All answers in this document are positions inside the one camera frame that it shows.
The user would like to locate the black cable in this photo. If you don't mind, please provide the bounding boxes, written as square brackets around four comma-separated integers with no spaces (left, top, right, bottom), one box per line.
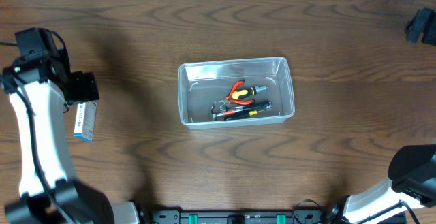
[0,29,76,224]
[354,199,423,224]

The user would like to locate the red black cutting pliers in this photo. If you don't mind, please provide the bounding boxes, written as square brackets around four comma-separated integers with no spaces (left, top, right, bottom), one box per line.
[218,79,256,112]

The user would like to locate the right black cable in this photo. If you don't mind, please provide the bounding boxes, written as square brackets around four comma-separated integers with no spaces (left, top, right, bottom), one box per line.
[354,199,423,224]

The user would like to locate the clear plastic container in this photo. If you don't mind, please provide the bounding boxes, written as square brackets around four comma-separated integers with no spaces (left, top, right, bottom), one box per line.
[178,57,296,129]

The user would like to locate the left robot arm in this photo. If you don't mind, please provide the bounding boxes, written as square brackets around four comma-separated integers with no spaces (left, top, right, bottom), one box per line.
[1,27,146,224]

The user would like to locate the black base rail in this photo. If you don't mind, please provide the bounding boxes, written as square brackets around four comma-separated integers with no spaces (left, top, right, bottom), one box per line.
[149,198,407,224]

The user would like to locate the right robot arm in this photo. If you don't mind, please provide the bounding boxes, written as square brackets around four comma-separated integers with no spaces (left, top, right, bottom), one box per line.
[323,144,435,223]

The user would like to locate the blue white cardboard box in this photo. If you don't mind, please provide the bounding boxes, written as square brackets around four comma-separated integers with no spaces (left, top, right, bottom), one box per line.
[74,101,98,142]

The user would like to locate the stubby black yellow screwdriver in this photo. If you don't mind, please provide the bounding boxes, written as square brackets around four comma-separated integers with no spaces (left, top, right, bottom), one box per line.
[230,86,268,100]

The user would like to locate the left black cable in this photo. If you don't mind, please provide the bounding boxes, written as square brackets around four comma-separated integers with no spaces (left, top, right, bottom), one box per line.
[0,29,76,224]

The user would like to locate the black yellow precision screwdriver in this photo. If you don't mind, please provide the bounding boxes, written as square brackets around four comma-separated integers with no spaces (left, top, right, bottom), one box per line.
[224,110,258,121]

